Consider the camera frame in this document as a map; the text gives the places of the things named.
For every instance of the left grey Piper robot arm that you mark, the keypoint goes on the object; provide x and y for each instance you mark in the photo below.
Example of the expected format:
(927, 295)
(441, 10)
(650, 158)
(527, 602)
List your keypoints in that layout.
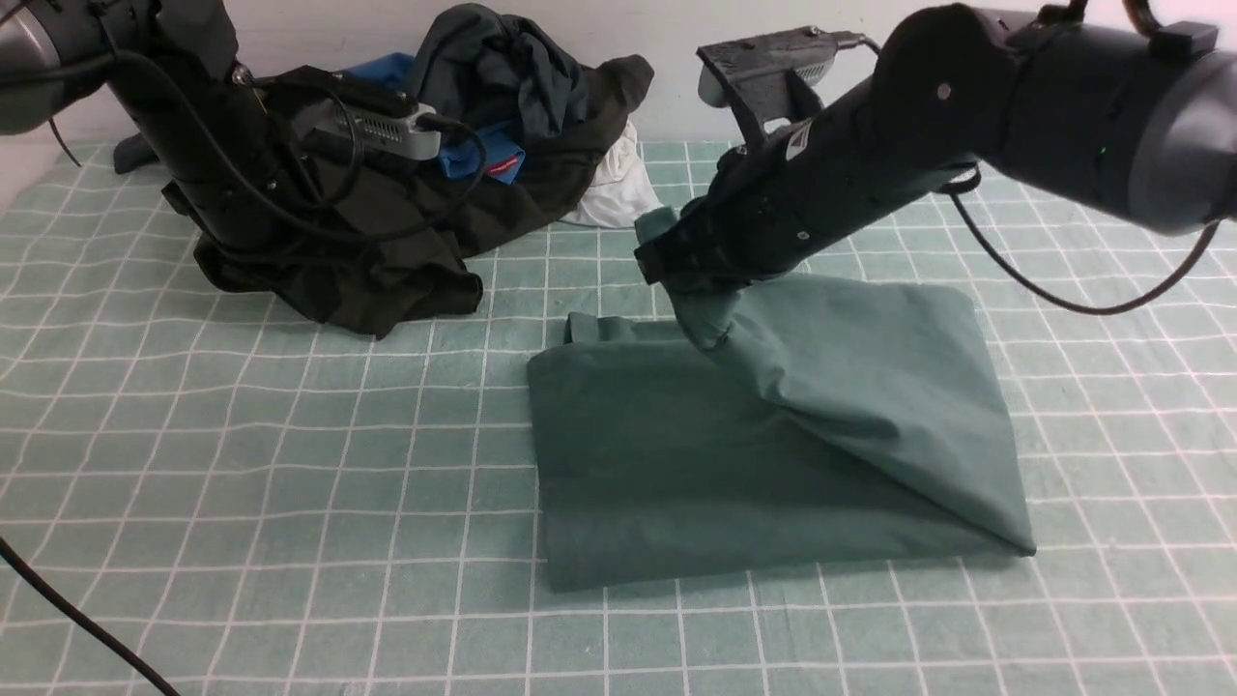
(172, 66)

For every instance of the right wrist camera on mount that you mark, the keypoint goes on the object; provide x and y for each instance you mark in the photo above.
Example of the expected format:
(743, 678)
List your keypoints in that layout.
(771, 77)

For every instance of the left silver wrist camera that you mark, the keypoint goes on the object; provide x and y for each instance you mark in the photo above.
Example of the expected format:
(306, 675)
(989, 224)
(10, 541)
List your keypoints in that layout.
(347, 106)

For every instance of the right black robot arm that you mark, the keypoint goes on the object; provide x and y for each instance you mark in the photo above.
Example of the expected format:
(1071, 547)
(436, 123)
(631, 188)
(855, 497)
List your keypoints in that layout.
(1136, 124)

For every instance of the dark olive crumpled garment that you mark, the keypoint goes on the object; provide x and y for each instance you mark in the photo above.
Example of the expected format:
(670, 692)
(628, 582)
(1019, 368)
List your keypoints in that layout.
(370, 289)

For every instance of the dark grey-blue crumpled garment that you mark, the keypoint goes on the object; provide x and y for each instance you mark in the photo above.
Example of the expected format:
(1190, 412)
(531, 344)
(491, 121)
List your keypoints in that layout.
(482, 68)

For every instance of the white crumpled garment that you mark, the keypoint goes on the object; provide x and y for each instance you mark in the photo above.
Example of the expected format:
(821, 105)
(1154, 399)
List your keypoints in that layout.
(621, 190)

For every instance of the green checked table cloth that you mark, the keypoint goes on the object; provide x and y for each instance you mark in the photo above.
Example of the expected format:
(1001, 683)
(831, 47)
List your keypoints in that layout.
(260, 506)

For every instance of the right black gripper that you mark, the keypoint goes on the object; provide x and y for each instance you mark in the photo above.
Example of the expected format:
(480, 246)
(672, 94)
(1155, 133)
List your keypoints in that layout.
(772, 210)

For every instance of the blue garment with red label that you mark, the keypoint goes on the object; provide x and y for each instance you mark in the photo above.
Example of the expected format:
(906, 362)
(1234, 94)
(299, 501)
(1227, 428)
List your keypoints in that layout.
(504, 157)

